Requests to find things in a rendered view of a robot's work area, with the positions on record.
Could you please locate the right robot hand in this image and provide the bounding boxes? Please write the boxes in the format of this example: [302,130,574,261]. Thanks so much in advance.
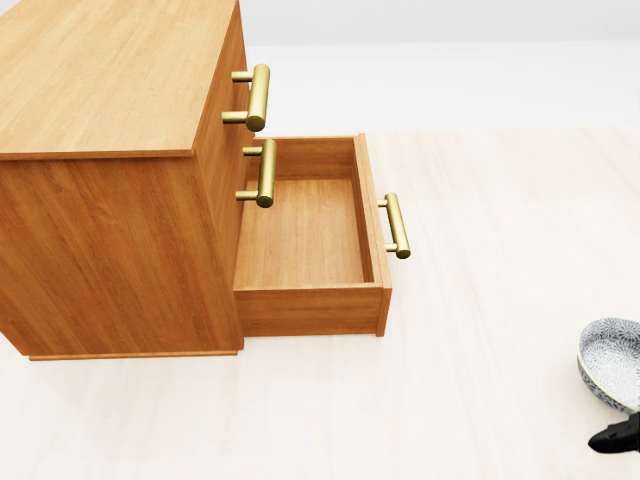
[587,410,640,455]

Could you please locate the patterned grey bowl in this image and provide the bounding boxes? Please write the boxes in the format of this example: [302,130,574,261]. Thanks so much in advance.
[576,316,640,415]

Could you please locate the wooden cabinet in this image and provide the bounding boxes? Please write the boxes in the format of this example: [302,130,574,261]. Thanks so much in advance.
[0,0,250,362]

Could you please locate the open wooden drawer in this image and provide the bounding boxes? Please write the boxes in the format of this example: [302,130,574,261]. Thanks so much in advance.
[232,132,394,338]

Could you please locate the closed wooden drawer front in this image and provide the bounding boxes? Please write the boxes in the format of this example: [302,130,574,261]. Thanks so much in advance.
[192,0,256,166]
[202,130,257,281]

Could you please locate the brass handle of open drawer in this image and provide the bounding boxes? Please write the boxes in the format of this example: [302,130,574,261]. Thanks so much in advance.
[376,192,412,260]

